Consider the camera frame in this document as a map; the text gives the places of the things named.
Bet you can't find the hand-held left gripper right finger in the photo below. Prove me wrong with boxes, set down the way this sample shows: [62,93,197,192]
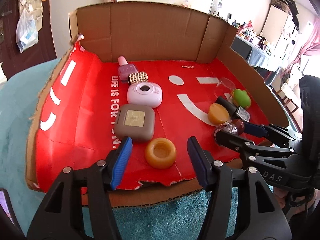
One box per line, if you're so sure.
[187,136,293,240]

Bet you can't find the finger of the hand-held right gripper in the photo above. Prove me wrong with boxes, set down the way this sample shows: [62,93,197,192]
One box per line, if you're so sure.
[241,121,304,147]
[214,127,296,167]

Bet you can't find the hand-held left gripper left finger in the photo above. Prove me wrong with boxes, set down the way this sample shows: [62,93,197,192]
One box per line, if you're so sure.
[26,136,133,240]

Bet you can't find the glitter ball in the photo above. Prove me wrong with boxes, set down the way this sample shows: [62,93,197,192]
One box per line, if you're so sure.
[214,123,238,137]

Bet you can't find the amber ring-shaped holder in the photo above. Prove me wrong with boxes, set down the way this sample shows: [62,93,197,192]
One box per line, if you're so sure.
[144,137,177,169]

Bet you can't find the amber dome-shaped block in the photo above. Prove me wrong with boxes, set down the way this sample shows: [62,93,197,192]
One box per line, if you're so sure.
[208,103,230,126]

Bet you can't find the green frog toy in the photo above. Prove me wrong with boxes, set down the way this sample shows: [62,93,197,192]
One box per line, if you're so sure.
[231,89,251,110]

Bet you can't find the grey-brown square compact case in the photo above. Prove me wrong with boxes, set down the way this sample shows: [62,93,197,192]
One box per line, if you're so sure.
[117,104,155,143]

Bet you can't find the clear glass cup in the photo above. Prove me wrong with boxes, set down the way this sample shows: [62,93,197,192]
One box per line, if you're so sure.
[214,77,235,99]

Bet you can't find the cardboard box with red lining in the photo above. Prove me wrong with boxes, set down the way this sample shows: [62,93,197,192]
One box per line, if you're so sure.
[25,1,292,208]

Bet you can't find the pink rounded compact device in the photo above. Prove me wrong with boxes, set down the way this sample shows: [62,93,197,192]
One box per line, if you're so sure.
[127,82,163,108]

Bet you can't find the gold studded roller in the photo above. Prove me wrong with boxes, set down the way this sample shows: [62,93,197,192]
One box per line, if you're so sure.
[127,72,148,85]

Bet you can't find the purple nail polish bottle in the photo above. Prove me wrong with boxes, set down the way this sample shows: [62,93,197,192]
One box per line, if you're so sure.
[117,56,135,84]

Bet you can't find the wooden chair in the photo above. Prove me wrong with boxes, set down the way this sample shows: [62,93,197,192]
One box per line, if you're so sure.
[280,80,300,120]

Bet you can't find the table with grey cloth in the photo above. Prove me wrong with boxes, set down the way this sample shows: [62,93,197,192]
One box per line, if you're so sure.
[231,35,282,70]

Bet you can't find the cluster of bottles and cosmetics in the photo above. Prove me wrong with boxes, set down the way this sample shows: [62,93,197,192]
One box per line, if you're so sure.
[210,10,272,53]

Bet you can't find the white cabinet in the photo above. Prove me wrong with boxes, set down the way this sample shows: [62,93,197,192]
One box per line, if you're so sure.
[260,6,300,63]

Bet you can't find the pink curtain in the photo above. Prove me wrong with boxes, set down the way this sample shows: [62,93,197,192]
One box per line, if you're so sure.
[290,20,320,77]

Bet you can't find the smartphone with dark case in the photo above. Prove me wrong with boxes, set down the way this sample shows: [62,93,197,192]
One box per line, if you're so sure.
[0,189,18,230]

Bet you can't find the patterned dark bag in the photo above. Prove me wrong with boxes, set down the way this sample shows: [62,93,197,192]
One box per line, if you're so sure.
[271,0,299,20]

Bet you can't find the dark brown door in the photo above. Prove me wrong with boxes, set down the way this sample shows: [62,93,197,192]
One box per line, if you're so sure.
[0,0,58,79]

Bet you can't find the white plastic bag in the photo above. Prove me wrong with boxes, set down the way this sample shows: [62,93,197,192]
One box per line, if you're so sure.
[16,9,39,53]

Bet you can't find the clear hanging pocket organizer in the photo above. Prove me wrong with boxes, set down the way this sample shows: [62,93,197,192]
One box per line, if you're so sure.
[19,0,44,23]

